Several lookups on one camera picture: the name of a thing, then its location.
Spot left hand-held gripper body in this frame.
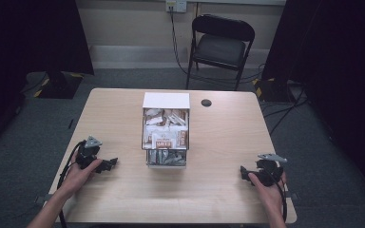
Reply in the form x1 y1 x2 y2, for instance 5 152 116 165
75 135 105 170

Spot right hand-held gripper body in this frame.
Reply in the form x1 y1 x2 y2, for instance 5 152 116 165
255 153 289 188

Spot person's right hand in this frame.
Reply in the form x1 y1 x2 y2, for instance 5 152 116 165
247 171 288 213

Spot person's left hand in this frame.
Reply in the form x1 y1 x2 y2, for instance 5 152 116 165
58 158 104 200

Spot small clear drawer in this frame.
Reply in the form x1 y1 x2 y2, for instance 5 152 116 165
145 148 188 169

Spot pile of silver packets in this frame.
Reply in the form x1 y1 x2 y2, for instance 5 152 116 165
147 149 186 165

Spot large clear drawer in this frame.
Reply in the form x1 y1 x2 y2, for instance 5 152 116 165
141 107 191 151

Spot pile of brown white packets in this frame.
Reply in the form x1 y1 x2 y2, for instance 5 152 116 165
143 108 189 149

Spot black stand base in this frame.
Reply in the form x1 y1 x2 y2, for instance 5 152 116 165
252 77 302 103
32 69 86 100

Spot clear box of snack packets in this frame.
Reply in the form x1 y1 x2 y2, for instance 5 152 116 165
141 91 191 169

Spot black curtain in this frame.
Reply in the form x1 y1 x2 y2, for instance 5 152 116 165
260 0 365 203
0 0 95 160

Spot black folding chair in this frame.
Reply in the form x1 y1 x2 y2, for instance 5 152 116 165
184 13 257 92

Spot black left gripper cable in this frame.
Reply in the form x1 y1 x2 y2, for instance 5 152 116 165
56 141 87 228

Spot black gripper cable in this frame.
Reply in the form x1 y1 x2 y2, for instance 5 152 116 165
265 167 289 223
56 141 87 228

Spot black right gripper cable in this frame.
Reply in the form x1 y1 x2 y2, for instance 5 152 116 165
265 167 289 223

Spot black floor cables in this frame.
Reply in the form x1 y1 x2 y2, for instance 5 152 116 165
259 85 312 137

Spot white wall socket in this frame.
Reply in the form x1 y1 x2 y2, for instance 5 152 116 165
165 0 188 14

